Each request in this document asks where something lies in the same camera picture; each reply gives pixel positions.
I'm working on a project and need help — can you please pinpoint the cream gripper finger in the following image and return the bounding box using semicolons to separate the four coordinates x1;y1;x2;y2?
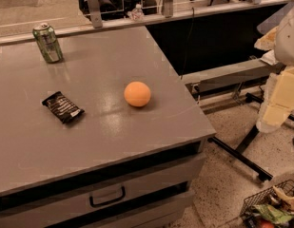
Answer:
256;66;294;133
254;27;278;51

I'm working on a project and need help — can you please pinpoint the orange fruit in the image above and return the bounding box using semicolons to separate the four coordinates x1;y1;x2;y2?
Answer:
124;82;151;107

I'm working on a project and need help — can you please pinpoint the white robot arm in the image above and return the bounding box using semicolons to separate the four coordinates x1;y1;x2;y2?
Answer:
254;6;294;133

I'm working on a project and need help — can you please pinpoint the green soda can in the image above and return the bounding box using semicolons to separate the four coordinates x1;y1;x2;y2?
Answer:
32;23;63;64

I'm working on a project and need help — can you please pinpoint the white packet on ledge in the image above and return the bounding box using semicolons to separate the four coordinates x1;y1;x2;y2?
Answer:
261;50;279;66

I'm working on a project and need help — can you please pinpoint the green snack bag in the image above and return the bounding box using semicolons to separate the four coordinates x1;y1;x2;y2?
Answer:
251;204;294;225

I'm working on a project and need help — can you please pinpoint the clear plastic water bottle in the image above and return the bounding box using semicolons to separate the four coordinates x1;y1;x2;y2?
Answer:
127;4;144;21

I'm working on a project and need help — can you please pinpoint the grey drawer cabinet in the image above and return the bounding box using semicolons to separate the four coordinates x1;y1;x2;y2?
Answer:
0;27;214;228

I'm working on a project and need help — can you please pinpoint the black snack bar wrapper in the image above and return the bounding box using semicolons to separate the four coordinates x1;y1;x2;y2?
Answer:
42;91;85;124

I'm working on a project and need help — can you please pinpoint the metal railing frame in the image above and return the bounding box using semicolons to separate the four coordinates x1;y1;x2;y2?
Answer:
0;0;294;48

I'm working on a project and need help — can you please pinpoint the black wire basket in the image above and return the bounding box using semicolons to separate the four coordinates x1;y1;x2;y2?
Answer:
240;180;294;228

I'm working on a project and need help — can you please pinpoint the black drawer handle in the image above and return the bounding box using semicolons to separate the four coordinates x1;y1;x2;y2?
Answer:
88;186;126;208

